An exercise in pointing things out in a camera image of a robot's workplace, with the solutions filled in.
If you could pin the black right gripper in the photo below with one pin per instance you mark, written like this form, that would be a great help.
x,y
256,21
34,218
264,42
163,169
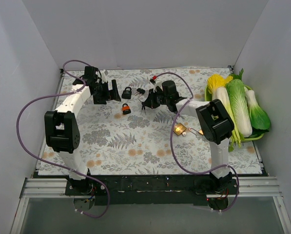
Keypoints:
x,y
150,100

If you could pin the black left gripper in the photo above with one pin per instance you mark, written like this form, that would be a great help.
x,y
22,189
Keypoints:
x,y
109,90

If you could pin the black-headed key bunch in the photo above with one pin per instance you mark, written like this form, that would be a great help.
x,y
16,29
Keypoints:
x,y
139,92

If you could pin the orange black padlock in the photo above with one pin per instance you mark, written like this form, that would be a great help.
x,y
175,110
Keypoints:
x,y
126,109

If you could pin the large brass padlock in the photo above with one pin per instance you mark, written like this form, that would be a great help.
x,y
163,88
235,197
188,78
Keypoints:
x,y
179,129

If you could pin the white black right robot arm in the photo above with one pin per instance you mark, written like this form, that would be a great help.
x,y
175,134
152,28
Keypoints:
x,y
215,123

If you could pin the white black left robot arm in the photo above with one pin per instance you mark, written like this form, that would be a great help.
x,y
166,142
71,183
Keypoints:
x,y
61,129

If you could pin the floral patterned mat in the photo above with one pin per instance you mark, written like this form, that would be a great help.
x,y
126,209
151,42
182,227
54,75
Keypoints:
x,y
139,144

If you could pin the small brass padlock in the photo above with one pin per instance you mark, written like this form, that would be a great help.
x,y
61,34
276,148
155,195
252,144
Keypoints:
x,y
196,132

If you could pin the green plastic basket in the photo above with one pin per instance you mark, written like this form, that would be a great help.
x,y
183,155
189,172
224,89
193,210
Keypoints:
x,y
256,134

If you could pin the yellow-leaf napa cabbage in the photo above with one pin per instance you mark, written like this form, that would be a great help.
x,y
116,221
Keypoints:
x,y
217,88

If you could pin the green napa cabbage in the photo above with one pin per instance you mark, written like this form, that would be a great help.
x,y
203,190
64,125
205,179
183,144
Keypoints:
x,y
239,107

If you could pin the green celery stalks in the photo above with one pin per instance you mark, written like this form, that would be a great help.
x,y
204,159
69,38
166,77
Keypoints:
x,y
236,136

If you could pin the bok choy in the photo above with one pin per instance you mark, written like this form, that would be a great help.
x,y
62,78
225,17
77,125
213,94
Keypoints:
x,y
258,117

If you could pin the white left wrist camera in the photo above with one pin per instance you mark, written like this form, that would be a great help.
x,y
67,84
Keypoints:
x,y
103,75

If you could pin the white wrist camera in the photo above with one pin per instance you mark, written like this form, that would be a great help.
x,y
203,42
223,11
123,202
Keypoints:
x,y
157,84
103,75

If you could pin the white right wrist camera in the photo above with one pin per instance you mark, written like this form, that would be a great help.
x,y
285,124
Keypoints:
x,y
157,84

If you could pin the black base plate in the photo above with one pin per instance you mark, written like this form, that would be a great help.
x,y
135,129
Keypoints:
x,y
152,189

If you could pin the aluminium frame rail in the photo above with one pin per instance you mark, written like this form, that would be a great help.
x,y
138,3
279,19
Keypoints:
x,y
151,205

